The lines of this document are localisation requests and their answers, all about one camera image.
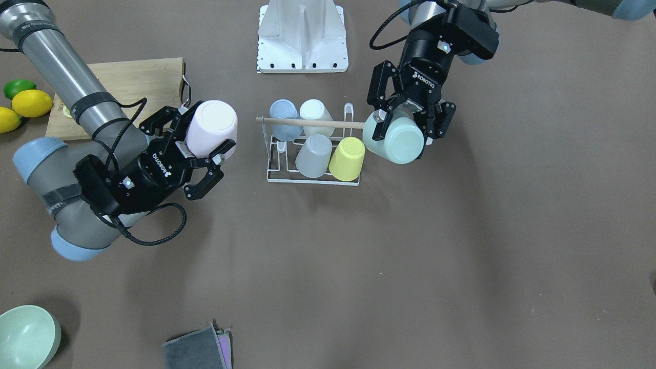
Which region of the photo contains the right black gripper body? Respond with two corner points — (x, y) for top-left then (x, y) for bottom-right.
(110, 138), (196, 213)

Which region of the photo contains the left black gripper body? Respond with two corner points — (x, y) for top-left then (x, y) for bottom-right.
(392, 28), (455, 111)

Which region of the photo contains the green plastic cup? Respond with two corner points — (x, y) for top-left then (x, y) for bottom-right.
(362, 109), (425, 165)

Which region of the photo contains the pink plastic cup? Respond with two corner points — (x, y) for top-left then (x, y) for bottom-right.
(186, 100), (238, 157)

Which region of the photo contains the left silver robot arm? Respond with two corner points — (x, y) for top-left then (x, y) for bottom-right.
(367, 1), (528, 141)

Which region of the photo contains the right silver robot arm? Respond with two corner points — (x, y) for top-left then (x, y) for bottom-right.
(2, 1), (238, 261)

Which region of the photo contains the yellow plastic cup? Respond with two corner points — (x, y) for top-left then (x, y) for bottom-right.
(329, 136), (366, 182)

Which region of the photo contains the white plastic cup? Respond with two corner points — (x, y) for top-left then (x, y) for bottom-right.
(298, 99), (335, 137)

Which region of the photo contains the grey plastic cup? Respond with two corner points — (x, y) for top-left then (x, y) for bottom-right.
(295, 135), (332, 178)

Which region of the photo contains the blue plastic cup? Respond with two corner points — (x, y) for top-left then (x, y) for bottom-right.
(269, 99), (303, 142)

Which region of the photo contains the wooden cutting board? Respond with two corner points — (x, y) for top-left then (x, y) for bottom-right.
(45, 57), (186, 141)

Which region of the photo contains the yellow lemon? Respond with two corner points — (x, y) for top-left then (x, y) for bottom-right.
(0, 107), (22, 134)
(12, 89), (53, 118)

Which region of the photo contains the green lime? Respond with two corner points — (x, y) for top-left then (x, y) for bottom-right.
(3, 78), (36, 100)

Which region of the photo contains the grey folded cloth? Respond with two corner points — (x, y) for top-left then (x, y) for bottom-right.
(162, 323), (233, 368)

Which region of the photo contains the green ceramic bowl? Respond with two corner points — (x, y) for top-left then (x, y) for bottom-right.
(1, 304), (62, 368)

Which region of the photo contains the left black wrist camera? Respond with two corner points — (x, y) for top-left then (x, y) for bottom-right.
(437, 5), (500, 60)

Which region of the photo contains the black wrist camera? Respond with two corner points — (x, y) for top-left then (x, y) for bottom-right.
(73, 154), (121, 217)
(437, 5), (500, 60)

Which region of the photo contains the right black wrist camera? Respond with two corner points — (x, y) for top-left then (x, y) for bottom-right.
(73, 154), (121, 217)

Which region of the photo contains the white wire cup holder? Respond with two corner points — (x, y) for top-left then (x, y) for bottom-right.
(256, 102), (364, 187)

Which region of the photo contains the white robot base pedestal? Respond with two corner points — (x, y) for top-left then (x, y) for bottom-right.
(256, 1), (349, 73)

